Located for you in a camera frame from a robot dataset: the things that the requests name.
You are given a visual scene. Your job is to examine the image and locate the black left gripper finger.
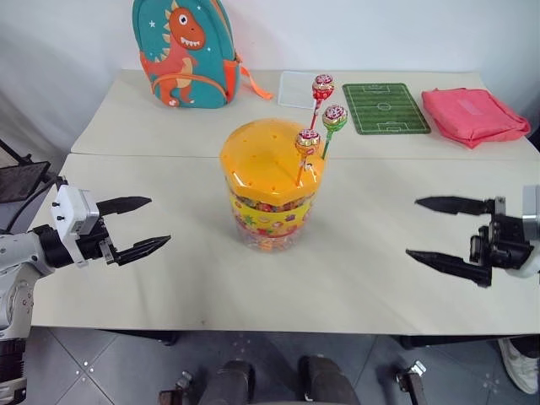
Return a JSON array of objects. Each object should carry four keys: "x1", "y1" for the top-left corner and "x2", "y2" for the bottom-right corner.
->
[
  {"x1": 96, "y1": 196, "x2": 154, "y2": 219},
  {"x1": 112, "y1": 235, "x2": 172, "y2": 267}
]

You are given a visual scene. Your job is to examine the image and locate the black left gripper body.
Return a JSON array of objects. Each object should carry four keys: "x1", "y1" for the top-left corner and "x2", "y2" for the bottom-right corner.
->
[{"x1": 77, "y1": 215, "x2": 123, "y2": 267}]

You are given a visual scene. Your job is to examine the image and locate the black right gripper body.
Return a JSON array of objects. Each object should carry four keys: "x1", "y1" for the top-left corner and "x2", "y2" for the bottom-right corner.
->
[{"x1": 468, "y1": 213, "x2": 535, "y2": 270}]

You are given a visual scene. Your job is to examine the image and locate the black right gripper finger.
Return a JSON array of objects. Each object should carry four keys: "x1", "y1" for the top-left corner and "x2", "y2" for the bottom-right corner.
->
[
  {"x1": 414, "y1": 195, "x2": 506, "y2": 216},
  {"x1": 405, "y1": 249, "x2": 494, "y2": 289}
]

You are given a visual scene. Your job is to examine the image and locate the lollipop jar with yellow lid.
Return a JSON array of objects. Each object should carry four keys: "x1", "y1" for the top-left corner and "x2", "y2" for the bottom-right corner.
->
[{"x1": 219, "y1": 118, "x2": 326, "y2": 253}]

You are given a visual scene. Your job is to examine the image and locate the green wrapped lollipop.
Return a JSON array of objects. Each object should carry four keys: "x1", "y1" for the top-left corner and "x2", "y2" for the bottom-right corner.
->
[{"x1": 320, "y1": 104, "x2": 349, "y2": 161}]

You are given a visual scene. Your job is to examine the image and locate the orange wrapped lollipop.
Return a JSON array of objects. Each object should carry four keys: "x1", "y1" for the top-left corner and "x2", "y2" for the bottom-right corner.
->
[{"x1": 294, "y1": 127, "x2": 322, "y2": 189}]

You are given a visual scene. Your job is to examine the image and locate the red wrapped lollipop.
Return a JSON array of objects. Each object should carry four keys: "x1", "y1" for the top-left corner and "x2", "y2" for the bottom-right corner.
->
[{"x1": 309, "y1": 73, "x2": 337, "y2": 131}]

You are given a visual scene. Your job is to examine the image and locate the pink fabric bag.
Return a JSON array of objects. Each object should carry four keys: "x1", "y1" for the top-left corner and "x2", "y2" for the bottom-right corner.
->
[{"x1": 421, "y1": 87, "x2": 532, "y2": 150}]

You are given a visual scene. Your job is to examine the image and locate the green soccer field mat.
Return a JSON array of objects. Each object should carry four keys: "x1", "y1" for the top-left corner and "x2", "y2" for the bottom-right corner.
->
[{"x1": 341, "y1": 82, "x2": 432, "y2": 137}]

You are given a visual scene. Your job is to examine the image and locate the black stand rod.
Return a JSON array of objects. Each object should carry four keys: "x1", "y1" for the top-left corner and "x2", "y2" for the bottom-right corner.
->
[{"x1": 0, "y1": 138, "x2": 33, "y2": 168}]

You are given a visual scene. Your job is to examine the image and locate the white sneaker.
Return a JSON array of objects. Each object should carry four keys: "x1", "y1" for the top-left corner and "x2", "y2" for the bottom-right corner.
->
[{"x1": 497, "y1": 337, "x2": 540, "y2": 396}]

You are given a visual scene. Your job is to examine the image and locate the dark rounded shape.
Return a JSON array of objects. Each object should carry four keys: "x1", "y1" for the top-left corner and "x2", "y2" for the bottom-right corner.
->
[
  {"x1": 298, "y1": 354, "x2": 361, "y2": 405},
  {"x1": 197, "y1": 359, "x2": 257, "y2": 405}
]

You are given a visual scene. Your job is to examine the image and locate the teal dinosaur backpack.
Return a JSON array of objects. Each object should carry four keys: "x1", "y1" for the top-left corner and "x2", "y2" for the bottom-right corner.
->
[{"x1": 132, "y1": 0, "x2": 273, "y2": 111}]

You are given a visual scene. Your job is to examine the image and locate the clear plastic tray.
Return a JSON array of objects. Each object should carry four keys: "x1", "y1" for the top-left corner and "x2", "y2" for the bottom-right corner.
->
[{"x1": 276, "y1": 70, "x2": 323, "y2": 111}]

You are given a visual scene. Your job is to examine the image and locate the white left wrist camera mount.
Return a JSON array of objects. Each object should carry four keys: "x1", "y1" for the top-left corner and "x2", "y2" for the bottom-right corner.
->
[{"x1": 49, "y1": 184, "x2": 101, "y2": 268}]

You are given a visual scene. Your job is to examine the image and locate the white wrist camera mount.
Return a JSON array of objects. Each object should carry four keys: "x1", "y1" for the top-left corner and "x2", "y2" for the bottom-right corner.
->
[
  {"x1": 504, "y1": 184, "x2": 540, "y2": 279},
  {"x1": 49, "y1": 184, "x2": 101, "y2": 268}
]

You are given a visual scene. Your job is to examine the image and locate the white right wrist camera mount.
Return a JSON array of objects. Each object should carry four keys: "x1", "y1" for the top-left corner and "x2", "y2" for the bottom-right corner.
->
[{"x1": 504, "y1": 184, "x2": 540, "y2": 279}]

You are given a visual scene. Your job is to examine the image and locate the black table frame bar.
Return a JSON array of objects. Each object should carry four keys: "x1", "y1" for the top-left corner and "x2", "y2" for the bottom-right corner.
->
[
  {"x1": 95, "y1": 328, "x2": 181, "y2": 348},
  {"x1": 397, "y1": 334, "x2": 510, "y2": 351}
]

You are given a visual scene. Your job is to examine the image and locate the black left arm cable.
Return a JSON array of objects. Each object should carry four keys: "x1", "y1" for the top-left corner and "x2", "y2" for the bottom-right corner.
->
[{"x1": 0, "y1": 175, "x2": 68, "y2": 234}]

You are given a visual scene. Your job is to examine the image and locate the brown metal bracket foot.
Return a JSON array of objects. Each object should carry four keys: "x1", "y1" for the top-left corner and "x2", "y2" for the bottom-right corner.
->
[
  {"x1": 159, "y1": 370, "x2": 200, "y2": 405},
  {"x1": 395, "y1": 359, "x2": 433, "y2": 405}
]

